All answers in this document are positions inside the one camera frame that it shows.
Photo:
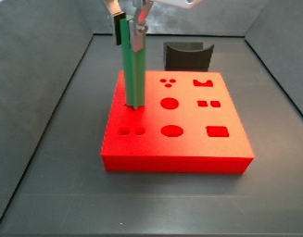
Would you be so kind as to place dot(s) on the green star-shaped peg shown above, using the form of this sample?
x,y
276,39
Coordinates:
x,y
134,63

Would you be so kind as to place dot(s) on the dark grey curved holder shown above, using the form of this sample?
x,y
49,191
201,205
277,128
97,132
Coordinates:
x,y
186,56

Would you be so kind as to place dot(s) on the red shape-sorting block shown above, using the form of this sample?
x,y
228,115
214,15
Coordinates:
x,y
186,131

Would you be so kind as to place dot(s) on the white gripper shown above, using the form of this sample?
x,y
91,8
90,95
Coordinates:
x,y
138,26

